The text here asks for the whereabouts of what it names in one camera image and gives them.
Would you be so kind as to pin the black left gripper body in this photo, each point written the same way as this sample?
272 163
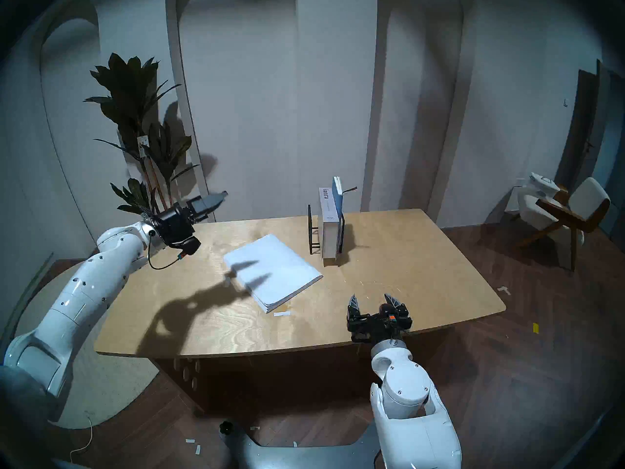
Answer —
171 223

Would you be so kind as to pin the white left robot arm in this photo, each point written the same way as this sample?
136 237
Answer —
88 287

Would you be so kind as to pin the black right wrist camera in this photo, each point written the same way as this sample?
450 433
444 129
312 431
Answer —
390 321

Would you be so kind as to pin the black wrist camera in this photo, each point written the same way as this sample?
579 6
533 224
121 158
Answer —
189 245
390 321

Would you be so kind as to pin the white plant tag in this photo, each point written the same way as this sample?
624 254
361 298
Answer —
143 146

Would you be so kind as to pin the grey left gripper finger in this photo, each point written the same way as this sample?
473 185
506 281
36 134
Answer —
215 199
202 214

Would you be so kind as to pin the round beige rug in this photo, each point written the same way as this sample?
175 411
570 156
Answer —
97 385

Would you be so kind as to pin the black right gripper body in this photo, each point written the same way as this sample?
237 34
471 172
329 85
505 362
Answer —
378 329

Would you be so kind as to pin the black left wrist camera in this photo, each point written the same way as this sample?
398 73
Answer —
189 245

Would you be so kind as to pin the large thin white book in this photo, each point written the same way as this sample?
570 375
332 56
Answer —
273 272

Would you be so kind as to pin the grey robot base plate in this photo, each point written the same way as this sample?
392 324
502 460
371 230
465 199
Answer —
302 456

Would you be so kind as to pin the dark grey door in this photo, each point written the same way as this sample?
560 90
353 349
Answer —
593 136

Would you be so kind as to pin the tall dark green plant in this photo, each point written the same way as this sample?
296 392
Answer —
134 96

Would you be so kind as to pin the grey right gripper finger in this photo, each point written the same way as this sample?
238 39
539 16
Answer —
394 304
353 308

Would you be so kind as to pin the white plastic box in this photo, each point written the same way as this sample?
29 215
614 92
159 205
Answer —
542 185

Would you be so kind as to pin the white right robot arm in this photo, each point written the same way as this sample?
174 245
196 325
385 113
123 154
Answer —
410 399

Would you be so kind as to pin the blue notebook with bookmark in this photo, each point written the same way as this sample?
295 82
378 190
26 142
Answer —
337 194

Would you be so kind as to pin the white wooden armchair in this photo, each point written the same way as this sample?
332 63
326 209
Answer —
583 204

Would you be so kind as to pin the thick white printed book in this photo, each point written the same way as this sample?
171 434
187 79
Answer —
329 228

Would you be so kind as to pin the black star knob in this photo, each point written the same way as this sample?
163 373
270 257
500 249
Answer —
227 428

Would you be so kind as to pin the wooden table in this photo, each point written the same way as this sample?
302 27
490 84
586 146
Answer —
293 370

